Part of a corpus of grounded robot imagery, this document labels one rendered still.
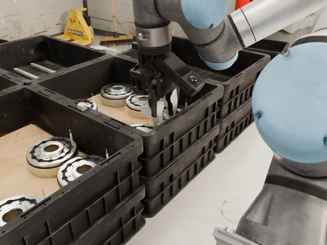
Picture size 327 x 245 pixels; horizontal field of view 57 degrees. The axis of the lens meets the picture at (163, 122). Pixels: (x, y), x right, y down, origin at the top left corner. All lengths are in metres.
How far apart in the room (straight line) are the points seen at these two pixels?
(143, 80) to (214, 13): 0.23
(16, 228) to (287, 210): 0.35
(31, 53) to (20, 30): 3.21
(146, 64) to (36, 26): 3.97
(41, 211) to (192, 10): 0.38
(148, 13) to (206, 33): 0.12
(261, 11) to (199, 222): 0.46
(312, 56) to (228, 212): 0.48
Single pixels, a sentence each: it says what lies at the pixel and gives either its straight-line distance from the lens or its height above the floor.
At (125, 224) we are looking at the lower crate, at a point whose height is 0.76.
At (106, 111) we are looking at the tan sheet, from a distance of 0.86.
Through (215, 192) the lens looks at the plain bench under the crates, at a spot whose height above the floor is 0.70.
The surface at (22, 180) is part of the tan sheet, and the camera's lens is 0.68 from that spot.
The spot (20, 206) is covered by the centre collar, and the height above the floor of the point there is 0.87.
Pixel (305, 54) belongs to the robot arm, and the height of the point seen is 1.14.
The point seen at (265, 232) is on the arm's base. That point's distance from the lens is 0.44.
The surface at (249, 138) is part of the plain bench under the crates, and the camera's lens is 1.00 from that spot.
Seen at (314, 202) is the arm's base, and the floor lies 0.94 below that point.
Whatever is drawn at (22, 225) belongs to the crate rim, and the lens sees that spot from 0.45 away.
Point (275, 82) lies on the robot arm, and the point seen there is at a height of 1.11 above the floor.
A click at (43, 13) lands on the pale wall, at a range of 4.67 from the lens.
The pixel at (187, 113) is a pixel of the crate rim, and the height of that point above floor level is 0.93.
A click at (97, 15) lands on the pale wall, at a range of 4.90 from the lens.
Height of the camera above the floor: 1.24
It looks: 31 degrees down
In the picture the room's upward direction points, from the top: straight up
